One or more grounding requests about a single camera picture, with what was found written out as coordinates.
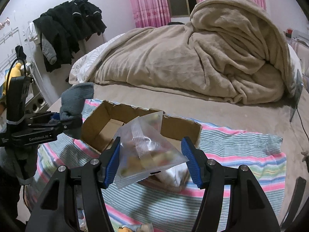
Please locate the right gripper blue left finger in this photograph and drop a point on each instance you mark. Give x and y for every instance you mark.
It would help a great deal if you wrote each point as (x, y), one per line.
(56, 208)

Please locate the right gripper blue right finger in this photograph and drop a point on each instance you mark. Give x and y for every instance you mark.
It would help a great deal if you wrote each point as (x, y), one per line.
(249, 208)

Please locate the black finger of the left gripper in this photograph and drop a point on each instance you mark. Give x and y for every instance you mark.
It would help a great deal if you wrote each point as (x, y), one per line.
(69, 126)

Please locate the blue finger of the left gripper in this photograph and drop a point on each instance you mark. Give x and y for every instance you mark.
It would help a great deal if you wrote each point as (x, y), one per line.
(54, 115)

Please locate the grey knitted sock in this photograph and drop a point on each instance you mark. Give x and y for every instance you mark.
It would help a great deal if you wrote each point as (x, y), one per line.
(73, 100)

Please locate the clear snack bag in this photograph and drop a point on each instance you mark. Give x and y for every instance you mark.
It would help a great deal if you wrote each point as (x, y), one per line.
(141, 159)

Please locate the white socks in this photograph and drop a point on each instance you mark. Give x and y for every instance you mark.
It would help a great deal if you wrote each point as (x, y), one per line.
(174, 179)

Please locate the white metal rack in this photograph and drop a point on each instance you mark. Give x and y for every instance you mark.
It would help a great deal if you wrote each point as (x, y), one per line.
(36, 101)

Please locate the open cardboard box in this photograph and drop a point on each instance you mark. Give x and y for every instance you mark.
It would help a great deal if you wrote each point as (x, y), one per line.
(110, 120)

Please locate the yellow plush toy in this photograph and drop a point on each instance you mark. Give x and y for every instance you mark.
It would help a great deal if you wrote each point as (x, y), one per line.
(15, 72)

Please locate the white floral pillow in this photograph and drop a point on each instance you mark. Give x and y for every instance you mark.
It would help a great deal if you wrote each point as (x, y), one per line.
(80, 67)

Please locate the grey hanging garment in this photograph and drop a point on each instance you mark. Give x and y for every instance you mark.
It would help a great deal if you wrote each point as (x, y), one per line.
(48, 50)

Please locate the striped colourful towel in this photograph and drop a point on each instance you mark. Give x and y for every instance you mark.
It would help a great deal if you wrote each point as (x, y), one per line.
(147, 202)

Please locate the black clothes pile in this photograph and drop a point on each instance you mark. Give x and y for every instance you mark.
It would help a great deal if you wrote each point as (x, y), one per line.
(65, 25)

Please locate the cartoon tissue pack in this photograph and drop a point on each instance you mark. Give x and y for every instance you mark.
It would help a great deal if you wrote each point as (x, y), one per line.
(136, 228)

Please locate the pink curtain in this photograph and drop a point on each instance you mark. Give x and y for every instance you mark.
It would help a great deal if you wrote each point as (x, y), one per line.
(150, 13)

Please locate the beige fleece blanket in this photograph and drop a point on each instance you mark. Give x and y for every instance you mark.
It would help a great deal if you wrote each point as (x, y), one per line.
(229, 51)

